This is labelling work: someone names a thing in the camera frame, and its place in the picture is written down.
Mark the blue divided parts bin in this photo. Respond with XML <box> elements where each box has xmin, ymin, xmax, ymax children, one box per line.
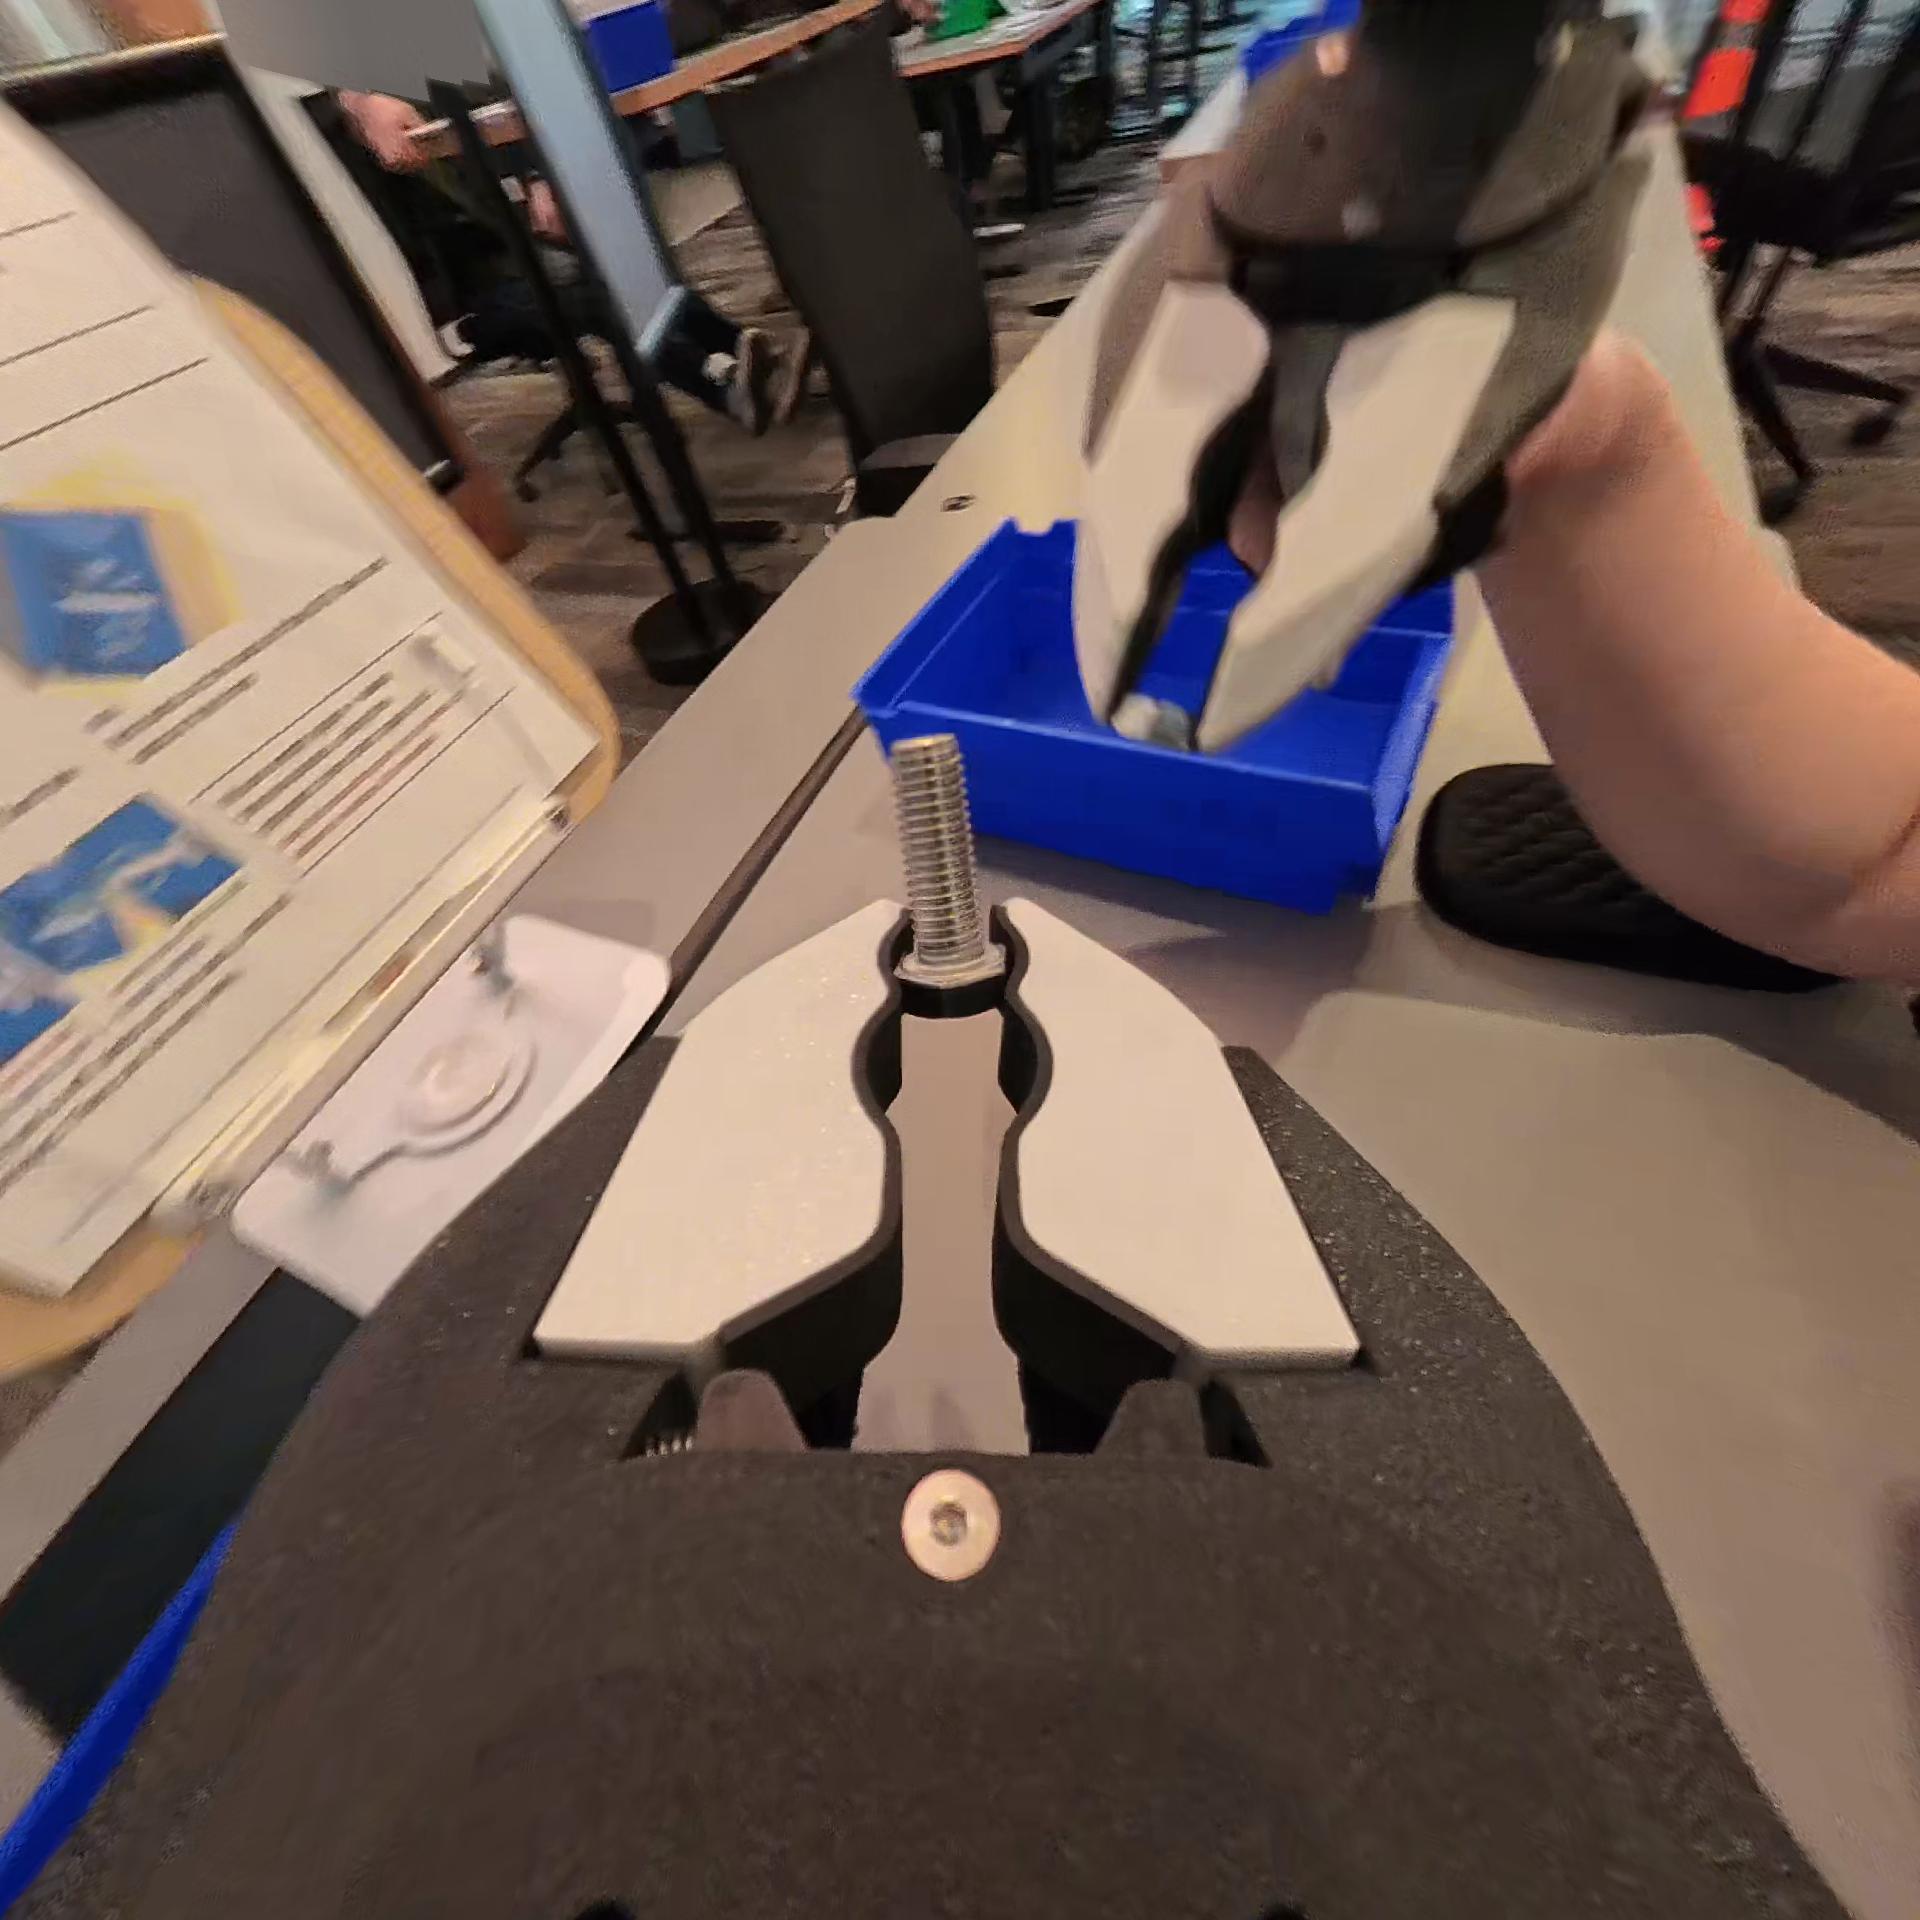
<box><xmin>853</xmin><ymin>516</ymin><xmax>1461</xmax><ymax>918</ymax></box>

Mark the screen on black floor stand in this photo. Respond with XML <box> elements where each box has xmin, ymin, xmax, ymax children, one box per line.
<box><xmin>427</xmin><ymin>0</ymin><xmax>783</xmax><ymax>690</ymax></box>

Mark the blue storage bin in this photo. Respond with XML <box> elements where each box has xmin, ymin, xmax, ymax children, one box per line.
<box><xmin>1243</xmin><ymin>0</ymin><xmax>1361</xmax><ymax>77</ymax></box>
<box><xmin>576</xmin><ymin>0</ymin><xmax>679</xmax><ymax>92</ymax></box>

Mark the orange traffic cone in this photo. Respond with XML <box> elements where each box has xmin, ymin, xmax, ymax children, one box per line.
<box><xmin>1680</xmin><ymin>0</ymin><xmax>1777</xmax><ymax>258</ymax></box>

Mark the blue plastic tray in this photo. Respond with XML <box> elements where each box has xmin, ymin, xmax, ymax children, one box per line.
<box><xmin>0</xmin><ymin>1513</ymin><xmax>243</xmax><ymax>1920</ymax></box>

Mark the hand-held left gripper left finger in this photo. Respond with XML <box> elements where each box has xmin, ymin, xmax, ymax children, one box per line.
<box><xmin>531</xmin><ymin>901</ymin><xmax>906</xmax><ymax>1355</ymax></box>

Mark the wooden-top desk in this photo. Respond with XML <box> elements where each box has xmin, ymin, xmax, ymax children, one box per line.
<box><xmin>607</xmin><ymin>0</ymin><xmax>903</xmax><ymax>122</ymax></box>

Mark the person's right forearm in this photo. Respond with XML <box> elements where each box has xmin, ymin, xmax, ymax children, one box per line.
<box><xmin>1501</xmin><ymin>450</ymin><xmax>1920</xmax><ymax>990</ymax></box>

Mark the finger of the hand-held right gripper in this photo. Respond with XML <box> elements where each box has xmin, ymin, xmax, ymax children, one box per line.
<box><xmin>1197</xmin><ymin>292</ymin><xmax>1520</xmax><ymax>755</ymax></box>
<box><xmin>1076</xmin><ymin>193</ymin><xmax>1280</xmax><ymax>740</ymax></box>

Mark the black framed panel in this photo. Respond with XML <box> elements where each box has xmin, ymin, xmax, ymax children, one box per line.
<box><xmin>0</xmin><ymin>36</ymin><xmax>461</xmax><ymax>498</ymax></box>

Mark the black mesh armrest pad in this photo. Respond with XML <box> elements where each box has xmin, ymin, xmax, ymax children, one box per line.
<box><xmin>1414</xmin><ymin>762</ymin><xmax>1851</xmax><ymax>995</ymax></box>

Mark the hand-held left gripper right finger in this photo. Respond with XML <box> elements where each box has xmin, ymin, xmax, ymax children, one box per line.
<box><xmin>996</xmin><ymin>900</ymin><xmax>1364</xmax><ymax>1372</ymax></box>

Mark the rounded wooden board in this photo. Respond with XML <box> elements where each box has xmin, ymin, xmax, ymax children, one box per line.
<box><xmin>0</xmin><ymin>276</ymin><xmax>622</xmax><ymax>1382</ymax></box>

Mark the black office chair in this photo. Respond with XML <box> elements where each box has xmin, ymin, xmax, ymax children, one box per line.
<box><xmin>704</xmin><ymin>21</ymin><xmax>1001</xmax><ymax>520</ymax></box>
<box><xmin>1710</xmin><ymin>0</ymin><xmax>1920</xmax><ymax>520</ymax></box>

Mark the silver hex nut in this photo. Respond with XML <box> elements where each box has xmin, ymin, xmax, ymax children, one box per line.
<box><xmin>894</xmin><ymin>944</ymin><xmax>1005</xmax><ymax>1025</ymax></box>

